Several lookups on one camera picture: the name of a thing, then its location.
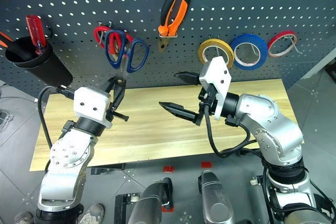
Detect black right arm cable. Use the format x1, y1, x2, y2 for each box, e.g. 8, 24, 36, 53
203, 103, 264, 159

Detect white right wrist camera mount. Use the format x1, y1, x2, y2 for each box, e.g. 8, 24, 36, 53
198, 56, 233, 120

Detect orange and black handled tool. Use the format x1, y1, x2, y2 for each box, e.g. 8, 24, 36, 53
0, 30, 35, 61

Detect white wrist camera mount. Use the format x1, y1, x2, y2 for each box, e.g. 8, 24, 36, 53
73, 87, 114, 130
198, 56, 233, 120

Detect dark grey perforated pegboard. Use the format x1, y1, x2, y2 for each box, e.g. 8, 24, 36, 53
0, 0, 336, 91

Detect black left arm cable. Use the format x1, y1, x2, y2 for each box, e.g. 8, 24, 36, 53
37, 84, 77, 152

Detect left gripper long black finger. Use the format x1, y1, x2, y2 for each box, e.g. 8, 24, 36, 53
113, 80, 127, 110

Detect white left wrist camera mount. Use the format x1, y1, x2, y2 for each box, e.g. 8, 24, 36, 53
73, 87, 114, 130

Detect black table bracket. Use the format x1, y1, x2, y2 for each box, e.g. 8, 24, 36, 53
90, 163, 127, 175

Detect black plastic tool cup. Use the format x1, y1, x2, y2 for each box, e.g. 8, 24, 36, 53
4, 36, 74, 89

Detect left gripper short-looking black finger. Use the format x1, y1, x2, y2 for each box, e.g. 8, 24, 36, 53
104, 76, 118, 94

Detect metal pliers loop hook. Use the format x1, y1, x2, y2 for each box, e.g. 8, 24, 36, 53
158, 30, 180, 39

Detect yellow tape roll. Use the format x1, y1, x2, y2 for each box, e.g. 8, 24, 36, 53
197, 38, 235, 70

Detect black stand base with caster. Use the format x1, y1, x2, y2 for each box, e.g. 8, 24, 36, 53
114, 193, 140, 224

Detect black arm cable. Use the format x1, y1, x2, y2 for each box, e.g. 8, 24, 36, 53
37, 84, 77, 152
203, 103, 264, 159

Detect blue tape roll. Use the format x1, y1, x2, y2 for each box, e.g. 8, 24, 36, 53
230, 33, 269, 71

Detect red-handled screwdriver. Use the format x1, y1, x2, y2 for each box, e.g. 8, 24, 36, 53
25, 14, 48, 57

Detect red-handled scissors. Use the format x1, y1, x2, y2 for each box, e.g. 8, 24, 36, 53
93, 25, 135, 55

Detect blue-handled scissors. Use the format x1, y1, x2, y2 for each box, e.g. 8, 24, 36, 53
104, 29, 151, 84

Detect grey sneaker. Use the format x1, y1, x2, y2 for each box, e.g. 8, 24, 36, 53
78, 202, 106, 224
13, 211, 35, 224

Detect red tape roll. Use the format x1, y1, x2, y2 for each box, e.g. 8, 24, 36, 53
267, 30, 299, 59

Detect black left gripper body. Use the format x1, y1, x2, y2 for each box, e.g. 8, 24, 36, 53
106, 100, 130, 123

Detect orange and black pliers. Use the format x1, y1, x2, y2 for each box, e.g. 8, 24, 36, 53
157, 0, 193, 54

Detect black box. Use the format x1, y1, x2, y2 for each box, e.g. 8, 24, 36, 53
324, 59, 336, 83

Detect metal scissors peg hook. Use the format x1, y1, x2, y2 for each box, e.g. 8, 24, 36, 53
96, 20, 114, 30

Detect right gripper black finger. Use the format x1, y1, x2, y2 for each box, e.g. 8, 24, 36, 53
158, 101, 198, 124
174, 71, 202, 87

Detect dark grey rounded robot leg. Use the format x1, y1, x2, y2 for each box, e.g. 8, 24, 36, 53
197, 169, 236, 224
128, 177, 174, 224

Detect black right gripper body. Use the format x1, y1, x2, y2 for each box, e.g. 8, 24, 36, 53
193, 84, 220, 127

